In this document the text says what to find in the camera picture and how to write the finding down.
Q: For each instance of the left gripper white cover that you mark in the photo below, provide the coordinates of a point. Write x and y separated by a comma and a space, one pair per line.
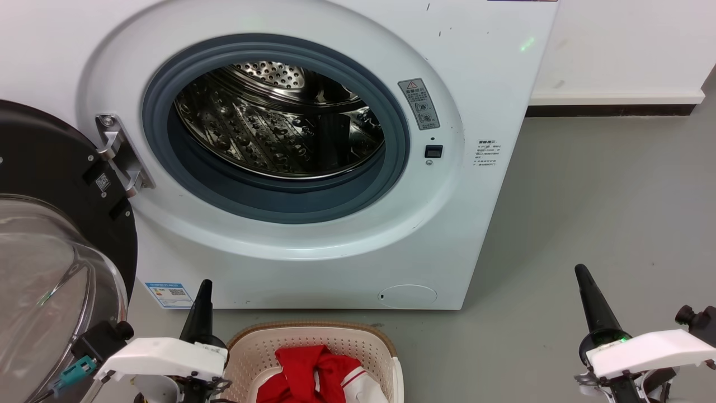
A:
168, 359

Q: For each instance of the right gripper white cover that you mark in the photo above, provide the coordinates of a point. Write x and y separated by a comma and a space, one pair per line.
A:
649, 352

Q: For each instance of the red basketball jersey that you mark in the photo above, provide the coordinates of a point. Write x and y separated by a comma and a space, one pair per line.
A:
299, 372

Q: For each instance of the white garment with red stripes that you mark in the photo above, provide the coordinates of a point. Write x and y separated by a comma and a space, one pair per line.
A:
366, 392

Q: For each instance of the cream perforated laundry basket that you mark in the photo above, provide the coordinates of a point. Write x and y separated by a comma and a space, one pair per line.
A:
251, 352

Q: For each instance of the silver metal door hinge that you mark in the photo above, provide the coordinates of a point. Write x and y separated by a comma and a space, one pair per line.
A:
120, 157

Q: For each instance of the stainless steel washing machine drum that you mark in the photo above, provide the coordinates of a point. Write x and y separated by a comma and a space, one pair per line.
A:
268, 129

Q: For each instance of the open washer door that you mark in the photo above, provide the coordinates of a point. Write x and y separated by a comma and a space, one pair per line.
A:
45, 168

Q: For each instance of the blue energy label sticker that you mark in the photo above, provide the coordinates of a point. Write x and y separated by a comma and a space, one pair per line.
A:
169, 295

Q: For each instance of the grey rubber door gasket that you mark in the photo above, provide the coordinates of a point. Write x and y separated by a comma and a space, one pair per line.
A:
274, 204

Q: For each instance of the white front-load washing machine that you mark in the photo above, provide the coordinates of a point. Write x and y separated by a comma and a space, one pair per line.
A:
347, 257

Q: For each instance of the QR code sticker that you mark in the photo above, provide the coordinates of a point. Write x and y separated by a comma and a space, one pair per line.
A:
103, 182

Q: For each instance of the white text sticker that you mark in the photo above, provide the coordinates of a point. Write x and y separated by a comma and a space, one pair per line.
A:
488, 153

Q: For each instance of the round drain filter cover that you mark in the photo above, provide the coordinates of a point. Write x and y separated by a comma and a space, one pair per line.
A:
407, 296

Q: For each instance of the black baseboard strip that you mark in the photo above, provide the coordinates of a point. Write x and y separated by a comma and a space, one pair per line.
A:
609, 110

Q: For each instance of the black door lock socket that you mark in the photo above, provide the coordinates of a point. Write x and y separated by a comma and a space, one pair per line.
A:
433, 151

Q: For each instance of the grey warning label sticker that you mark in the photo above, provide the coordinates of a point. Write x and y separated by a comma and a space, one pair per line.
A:
419, 104

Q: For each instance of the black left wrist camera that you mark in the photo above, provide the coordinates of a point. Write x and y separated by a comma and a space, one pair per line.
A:
103, 338

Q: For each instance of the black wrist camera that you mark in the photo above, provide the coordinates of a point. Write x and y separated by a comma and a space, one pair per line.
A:
699, 322
103, 338

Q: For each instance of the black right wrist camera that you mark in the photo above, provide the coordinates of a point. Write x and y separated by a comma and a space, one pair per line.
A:
699, 322

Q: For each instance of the white wall baseboard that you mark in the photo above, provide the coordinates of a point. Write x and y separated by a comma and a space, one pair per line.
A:
615, 97

